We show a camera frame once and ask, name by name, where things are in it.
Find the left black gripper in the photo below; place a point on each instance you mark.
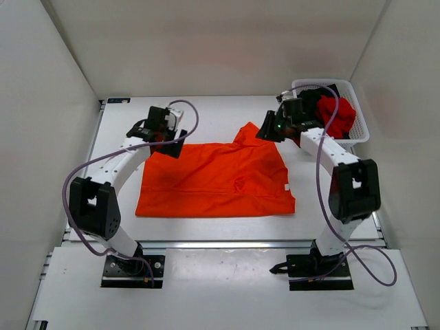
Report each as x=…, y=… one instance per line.
x=173, y=149

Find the orange t shirt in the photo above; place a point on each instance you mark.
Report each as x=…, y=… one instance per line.
x=244, y=178

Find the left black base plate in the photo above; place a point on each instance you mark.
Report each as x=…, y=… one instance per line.
x=118, y=273

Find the aluminium rail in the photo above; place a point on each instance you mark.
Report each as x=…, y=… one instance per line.
x=225, y=245

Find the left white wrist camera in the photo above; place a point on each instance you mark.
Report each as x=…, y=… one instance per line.
x=177, y=114

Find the black t shirt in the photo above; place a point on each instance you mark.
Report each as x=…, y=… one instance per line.
x=310, y=98

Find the white plastic basket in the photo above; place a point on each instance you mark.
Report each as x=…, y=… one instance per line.
x=359, y=132

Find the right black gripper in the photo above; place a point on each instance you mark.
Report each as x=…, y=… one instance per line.
x=268, y=132

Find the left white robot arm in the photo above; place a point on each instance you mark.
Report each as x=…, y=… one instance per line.
x=93, y=201

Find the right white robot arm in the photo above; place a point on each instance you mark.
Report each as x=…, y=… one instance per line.
x=354, y=192

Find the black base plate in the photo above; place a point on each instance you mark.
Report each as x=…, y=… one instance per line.
x=312, y=273
x=118, y=273

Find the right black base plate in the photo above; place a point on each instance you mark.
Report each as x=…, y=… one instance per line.
x=312, y=273

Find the dark label sticker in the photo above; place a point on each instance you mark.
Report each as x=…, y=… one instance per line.
x=118, y=100

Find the red t shirt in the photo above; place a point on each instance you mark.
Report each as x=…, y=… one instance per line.
x=344, y=118

